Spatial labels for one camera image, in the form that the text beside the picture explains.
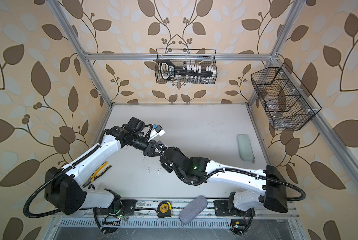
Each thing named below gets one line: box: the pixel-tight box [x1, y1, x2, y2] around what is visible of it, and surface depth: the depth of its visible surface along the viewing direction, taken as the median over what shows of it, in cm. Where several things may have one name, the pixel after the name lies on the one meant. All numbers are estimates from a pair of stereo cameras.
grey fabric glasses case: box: [179, 195, 208, 225], surface depth 72 cm
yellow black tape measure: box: [157, 200, 173, 218], surface depth 73 cm
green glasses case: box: [237, 133, 255, 164], surface depth 95 cm
